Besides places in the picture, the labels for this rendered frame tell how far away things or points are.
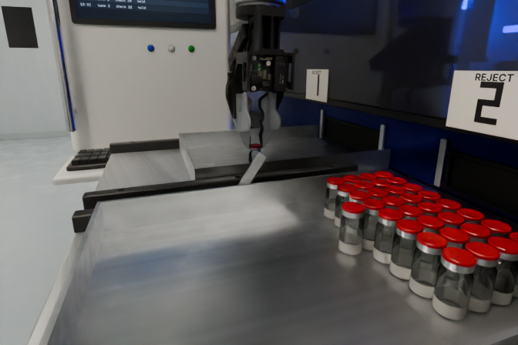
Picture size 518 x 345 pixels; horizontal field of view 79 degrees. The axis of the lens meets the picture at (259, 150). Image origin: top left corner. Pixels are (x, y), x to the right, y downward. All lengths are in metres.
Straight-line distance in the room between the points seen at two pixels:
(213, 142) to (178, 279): 0.46
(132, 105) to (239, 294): 0.85
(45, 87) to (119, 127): 4.75
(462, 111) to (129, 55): 0.88
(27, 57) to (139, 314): 5.63
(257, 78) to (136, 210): 0.23
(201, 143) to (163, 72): 0.39
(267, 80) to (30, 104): 5.50
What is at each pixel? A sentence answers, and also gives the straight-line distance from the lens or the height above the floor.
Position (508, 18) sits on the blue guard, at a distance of 0.38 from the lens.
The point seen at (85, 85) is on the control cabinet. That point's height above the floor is 1.00.
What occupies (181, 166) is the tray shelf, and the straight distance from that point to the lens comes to 0.58.
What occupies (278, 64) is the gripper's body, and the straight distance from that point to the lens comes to 0.45.
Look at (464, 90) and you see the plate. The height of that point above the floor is 1.03.
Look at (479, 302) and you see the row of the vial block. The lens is 0.29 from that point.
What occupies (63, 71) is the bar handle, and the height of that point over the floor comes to 1.04.
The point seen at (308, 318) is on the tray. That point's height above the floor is 0.88.
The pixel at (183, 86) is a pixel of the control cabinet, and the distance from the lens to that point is 1.04.
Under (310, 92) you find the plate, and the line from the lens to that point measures 0.66.
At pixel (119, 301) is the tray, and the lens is 0.28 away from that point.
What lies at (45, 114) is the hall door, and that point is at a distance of 5.83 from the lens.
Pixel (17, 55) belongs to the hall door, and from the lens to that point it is 5.86.
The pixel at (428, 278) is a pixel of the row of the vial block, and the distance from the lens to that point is 0.28.
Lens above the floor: 1.05
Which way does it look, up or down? 15 degrees down
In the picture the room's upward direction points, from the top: straight up
